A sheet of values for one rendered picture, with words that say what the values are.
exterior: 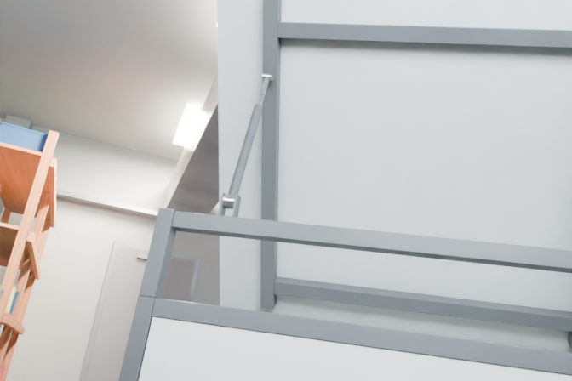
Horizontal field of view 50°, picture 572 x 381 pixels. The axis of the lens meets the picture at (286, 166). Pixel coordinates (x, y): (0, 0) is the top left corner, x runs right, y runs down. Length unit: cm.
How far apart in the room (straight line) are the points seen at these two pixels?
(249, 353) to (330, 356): 16
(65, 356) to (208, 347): 692
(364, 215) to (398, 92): 36
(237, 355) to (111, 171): 735
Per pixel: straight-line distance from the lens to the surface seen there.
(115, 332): 817
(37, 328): 825
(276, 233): 134
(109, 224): 839
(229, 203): 139
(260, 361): 130
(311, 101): 170
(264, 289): 186
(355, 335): 128
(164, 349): 136
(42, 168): 554
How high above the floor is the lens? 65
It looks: 20 degrees up
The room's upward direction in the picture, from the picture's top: 9 degrees clockwise
